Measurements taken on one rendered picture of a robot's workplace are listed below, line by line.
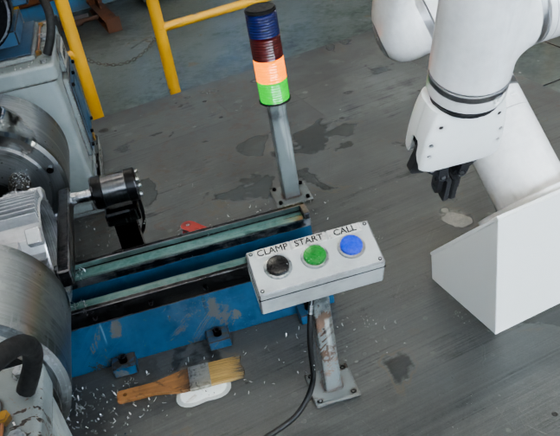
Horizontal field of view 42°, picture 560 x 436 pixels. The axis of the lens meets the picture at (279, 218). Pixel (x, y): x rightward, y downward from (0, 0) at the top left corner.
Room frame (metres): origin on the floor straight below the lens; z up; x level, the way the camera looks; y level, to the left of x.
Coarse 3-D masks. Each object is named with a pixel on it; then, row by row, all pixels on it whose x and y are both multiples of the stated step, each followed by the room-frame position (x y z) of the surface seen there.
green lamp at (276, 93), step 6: (258, 84) 1.32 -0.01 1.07; (276, 84) 1.30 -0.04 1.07; (282, 84) 1.31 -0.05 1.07; (264, 90) 1.31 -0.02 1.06; (270, 90) 1.30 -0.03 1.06; (276, 90) 1.30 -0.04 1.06; (282, 90) 1.30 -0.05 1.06; (288, 90) 1.32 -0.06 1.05; (264, 96) 1.31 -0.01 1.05; (270, 96) 1.30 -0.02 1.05; (276, 96) 1.30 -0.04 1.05; (282, 96) 1.30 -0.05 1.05; (288, 96) 1.32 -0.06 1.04; (264, 102) 1.31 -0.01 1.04; (270, 102) 1.30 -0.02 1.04; (276, 102) 1.30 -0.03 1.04
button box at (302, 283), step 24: (312, 240) 0.77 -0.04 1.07; (336, 240) 0.77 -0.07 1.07; (264, 264) 0.75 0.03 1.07; (336, 264) 0.74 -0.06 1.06; (360, 264) 0.73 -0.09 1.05; (384, 264) 0.73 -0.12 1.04; (264, 288) 0.72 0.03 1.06; (288, 288) 0.71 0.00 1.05; (312, 288) 0.72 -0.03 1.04; (336, 288) 0.73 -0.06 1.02; (264, 312) 0.72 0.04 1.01
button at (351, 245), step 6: (342, 240) 0.76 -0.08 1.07; (348, 240) 0.76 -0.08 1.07; (354, 240) 0.76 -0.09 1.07; (360, 240) 0.76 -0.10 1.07; (342, 246) 0.75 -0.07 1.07; (348, 246) 0.75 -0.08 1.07; (354, 246) 0.75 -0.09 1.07; (360, 246) 0.75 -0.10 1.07; (348, 252) 0.74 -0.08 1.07; (354, 252) 0.74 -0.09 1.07
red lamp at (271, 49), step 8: (264, 40) 1.30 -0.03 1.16; (272, 40) 1.30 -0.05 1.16; (280, 40) 1.33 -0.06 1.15; (256, 48) 1.31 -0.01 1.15; (264, 48) 1.30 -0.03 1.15; (272, 48) 1.30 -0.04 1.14; (280, 48) 1.31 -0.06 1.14; (256, 56) 1.31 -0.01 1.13; (264, 56) 1.30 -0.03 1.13; (272, 56) 1.30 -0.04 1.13; (280, 56) 1.31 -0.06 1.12
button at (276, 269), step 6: (270, 258) 0.75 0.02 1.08; (276, 258) 0.75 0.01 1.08; (282, 258) 0.75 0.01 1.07; (270, 264) 0.74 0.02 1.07; (276, 264) 0.74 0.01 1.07; (282, 264) 0.74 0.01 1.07; (288, 264) 0.74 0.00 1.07; (270, 270) 0.73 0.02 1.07; (276, 270) 0.73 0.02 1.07; (282, 270) 0.73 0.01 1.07
